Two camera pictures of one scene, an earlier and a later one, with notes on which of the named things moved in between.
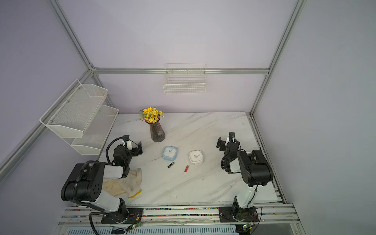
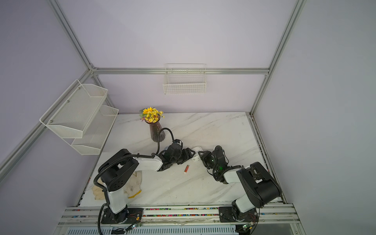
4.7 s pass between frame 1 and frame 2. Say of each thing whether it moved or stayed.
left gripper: moved
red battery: stayed
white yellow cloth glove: stayed
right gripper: moved
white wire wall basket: stayed
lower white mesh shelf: stayed
